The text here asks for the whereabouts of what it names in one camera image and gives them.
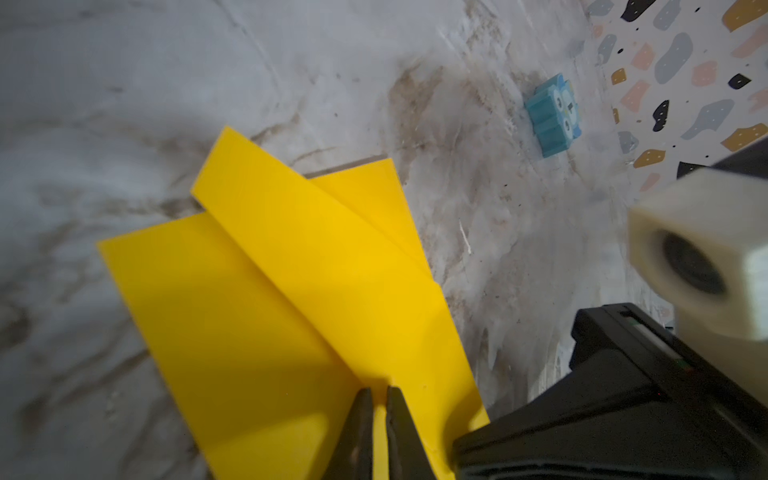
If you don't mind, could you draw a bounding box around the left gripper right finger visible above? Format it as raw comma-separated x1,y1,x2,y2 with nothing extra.
386,386,437,480

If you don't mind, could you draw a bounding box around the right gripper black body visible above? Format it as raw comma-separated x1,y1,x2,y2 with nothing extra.
453,303,767,479

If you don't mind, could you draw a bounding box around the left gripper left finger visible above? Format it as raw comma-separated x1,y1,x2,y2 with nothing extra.
321,388,374,480

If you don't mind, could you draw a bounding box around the yellow square paper sheet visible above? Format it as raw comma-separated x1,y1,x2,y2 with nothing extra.
99,128,488,479

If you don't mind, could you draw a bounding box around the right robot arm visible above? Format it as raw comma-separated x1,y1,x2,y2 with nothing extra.
453,140,767,479

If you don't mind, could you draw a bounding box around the blue owl toy block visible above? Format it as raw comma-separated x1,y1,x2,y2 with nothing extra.
524,74,582,158

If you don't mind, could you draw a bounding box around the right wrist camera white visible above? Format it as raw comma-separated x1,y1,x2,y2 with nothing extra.
628,168,767,341

